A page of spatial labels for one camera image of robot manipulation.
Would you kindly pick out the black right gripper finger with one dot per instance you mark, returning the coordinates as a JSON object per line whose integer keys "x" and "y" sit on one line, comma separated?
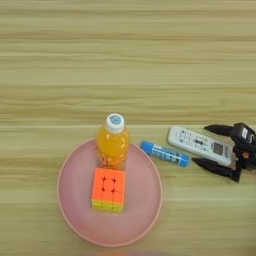
{"x": 221, "y": 129}
{"x": 216, "y": 167}

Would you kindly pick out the pink round plate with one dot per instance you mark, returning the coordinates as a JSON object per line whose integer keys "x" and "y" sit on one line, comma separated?
{"x": 76, "y": 216}

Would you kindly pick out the blue glue stick tube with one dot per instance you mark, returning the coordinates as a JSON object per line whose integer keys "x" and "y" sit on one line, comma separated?
{"x": 165, "y": 153}

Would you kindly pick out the orange and yellow puzzle cube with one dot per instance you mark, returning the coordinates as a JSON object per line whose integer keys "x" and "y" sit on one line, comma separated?
{"x": 108, "y": 188}

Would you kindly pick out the small black box white label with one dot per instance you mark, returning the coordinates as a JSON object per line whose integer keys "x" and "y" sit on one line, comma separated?
{"x": 241, "y": 133}

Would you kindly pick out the white remote control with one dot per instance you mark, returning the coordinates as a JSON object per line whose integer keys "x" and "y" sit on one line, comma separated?
{"x": 196, "y": 143}

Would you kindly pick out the orange juice bottle white cap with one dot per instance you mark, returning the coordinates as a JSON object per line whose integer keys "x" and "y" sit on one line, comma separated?
{"x": 112, "y": 146}

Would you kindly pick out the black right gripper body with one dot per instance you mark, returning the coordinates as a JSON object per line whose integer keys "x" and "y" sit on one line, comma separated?
{"x": 248, "y": 158}

